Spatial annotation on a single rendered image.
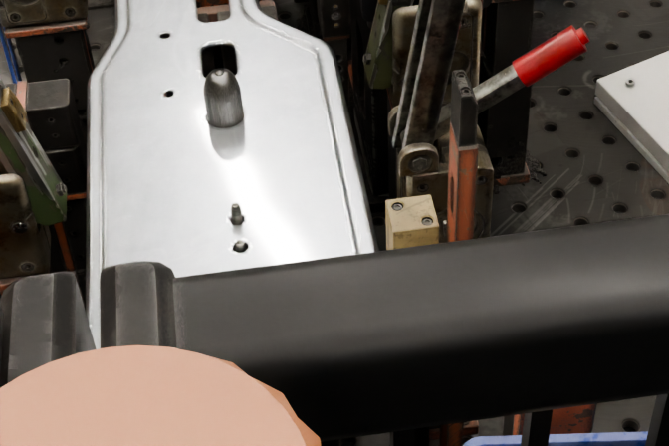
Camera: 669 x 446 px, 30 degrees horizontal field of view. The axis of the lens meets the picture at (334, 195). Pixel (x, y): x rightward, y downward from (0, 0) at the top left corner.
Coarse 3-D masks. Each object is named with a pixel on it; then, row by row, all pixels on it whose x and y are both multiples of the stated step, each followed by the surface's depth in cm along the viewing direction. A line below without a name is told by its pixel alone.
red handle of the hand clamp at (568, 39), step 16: (560, 32) 90; (576, 32) 90; (544, 48) 90; (560, 48) 89; (576, 48) 89; (512, 64) 92; (528, 64) 90; (544, 64) 90; (560, 64) 90; (496, 80) 92; (512, 80) 91; (528, 80) 91; (480, 96) 92; (496, 96) 92; (448, 112) 93; (480, 112) 93; (448, 128) 93
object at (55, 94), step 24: (24, 96) 112; (48, 96) 111; (72, 96) 113; (48, 120) 111; (72, 120) 112; (48, 144) 113; (72, 144) 114; (72, 168) 115; (72, 192) 117; (72, 216) 120; (72, 240) 122; (72, 264) 125
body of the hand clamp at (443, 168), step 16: (448, 144) 96; (480, 144) 96; (448, 160) 95; (480, 160) 94; (416, 176) 94; (432, 176) 94; (480, 176) 95; (400, 192) 99; (416, 192) 95; (432, 192) 95; (480, 192) 96; (480, 208) 97; (480, 224) 98; (432, 432) 117; (464, 432) 118
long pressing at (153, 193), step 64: (128, 0) 120; (192, 0) 119; (256, 0) 118; (128, 64) 113; (192, 64) 112; (256, 64) 112; (320, 64) 111; (128, 128) 106; (192, 128) 106; (256, 128) 106; (320, 128) 105; (128, 192) 101; (192, 192) 100; (256, 192) 100; (320, 192) 100; (128, 256) 96; (192, 256) 96; (256, 256) 95; (320, 256) 95
